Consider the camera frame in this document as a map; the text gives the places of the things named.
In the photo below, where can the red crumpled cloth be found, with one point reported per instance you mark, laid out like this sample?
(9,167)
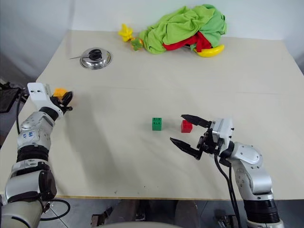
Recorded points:
(178,45)

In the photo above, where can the thin metal stick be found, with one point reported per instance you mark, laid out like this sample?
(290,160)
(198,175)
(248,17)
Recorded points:
(76,57)

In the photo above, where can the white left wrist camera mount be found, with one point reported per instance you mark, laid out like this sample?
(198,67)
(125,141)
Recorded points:
(39,95)

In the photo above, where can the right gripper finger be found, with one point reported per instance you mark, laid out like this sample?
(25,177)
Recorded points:
(186,147)
(196,120)

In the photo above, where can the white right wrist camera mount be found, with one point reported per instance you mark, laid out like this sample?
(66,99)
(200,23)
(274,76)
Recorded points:
(224,130)

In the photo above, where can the yellow toy cube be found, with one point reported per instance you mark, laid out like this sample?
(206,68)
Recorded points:
(59,92)

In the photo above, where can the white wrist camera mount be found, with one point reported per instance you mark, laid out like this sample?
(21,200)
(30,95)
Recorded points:
(224,130)
(39,95)

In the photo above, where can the steel pot lid black knob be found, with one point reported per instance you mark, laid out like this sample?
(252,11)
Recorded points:
(96,59)

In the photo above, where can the green star toy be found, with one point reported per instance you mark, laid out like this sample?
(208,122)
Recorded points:
(136,44)

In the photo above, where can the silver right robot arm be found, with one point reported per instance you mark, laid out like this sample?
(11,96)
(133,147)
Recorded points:
(251,164)

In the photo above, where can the green crumpled cloth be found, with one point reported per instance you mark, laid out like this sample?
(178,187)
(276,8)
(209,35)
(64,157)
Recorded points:
(180,26)

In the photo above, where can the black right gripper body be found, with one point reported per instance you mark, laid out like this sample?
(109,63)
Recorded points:
(209,143)

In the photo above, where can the green toy cube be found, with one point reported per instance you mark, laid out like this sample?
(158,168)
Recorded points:
(157,124)

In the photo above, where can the single yellow toy banana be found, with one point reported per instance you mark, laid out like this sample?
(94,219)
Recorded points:
(211,51)

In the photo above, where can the yellow toy banana bunch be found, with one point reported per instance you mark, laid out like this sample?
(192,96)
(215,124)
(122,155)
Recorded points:
(126,33)

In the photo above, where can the red toy cube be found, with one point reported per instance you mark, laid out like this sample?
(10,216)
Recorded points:
(186,127)

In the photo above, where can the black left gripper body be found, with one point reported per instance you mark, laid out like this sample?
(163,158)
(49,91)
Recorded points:
(57,101)

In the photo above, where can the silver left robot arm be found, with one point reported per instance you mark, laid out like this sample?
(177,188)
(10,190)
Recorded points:
(31,140)

